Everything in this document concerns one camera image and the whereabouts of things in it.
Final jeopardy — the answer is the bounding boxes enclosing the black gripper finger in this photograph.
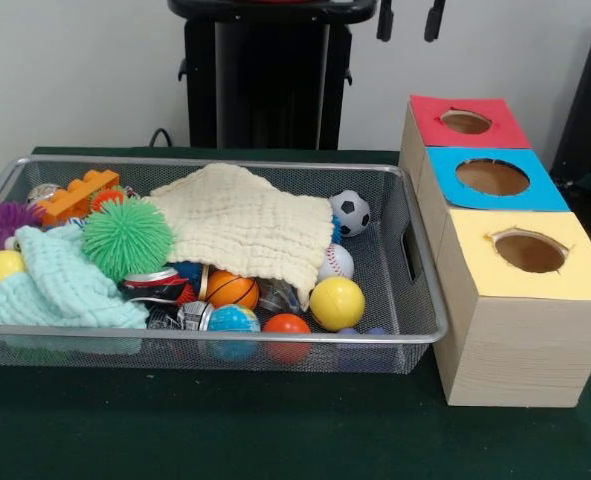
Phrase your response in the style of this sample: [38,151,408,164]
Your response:
[423,0,447,43]
[376,0,394,43]

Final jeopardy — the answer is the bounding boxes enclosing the cream waffle cloth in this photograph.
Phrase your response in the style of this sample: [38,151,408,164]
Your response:
[149,162,335,311]

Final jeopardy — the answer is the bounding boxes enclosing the green spiky rubber ball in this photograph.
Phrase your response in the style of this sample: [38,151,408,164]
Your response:
[80,195,175,282]

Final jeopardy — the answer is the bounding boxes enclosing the mint green waffle cloth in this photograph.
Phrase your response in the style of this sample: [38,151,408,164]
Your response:
[0,223,150,330]

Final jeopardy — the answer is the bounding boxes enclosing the clear mesh bin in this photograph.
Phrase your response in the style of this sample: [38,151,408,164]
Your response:
[0,154,449,374]

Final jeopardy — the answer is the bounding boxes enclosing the wooden box with three holes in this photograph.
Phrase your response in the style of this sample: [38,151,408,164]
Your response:
[398,94,591,409]

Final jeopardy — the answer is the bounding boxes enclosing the small soccer ball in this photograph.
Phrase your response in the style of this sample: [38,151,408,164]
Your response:
[328,189,371,238]

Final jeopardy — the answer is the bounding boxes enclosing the yellow plastic ball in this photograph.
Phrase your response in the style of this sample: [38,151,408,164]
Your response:
[308,275,366,332]

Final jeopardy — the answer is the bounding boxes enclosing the small orange basketball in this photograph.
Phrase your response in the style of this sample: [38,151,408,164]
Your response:
[204,269,260,310]

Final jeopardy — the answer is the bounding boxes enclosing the red-orange ball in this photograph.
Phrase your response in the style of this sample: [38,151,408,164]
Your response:
[262,313,312,365]

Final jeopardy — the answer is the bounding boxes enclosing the blue globe ball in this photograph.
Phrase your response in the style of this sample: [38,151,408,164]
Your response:
[207,303,262,362]

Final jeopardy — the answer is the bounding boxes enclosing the orange toy building block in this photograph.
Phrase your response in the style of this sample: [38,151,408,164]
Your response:
[38,168,121,227]

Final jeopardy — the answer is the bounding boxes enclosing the dark green table cloth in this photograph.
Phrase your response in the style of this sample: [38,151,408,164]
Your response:
[0,145,591,480]

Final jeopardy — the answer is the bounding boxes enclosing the purple spiky monster toy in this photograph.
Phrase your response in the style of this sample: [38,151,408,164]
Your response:
[0,199,46,271]

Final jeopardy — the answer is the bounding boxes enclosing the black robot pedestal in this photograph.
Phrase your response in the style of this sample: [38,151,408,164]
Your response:
[167,0,379,150]

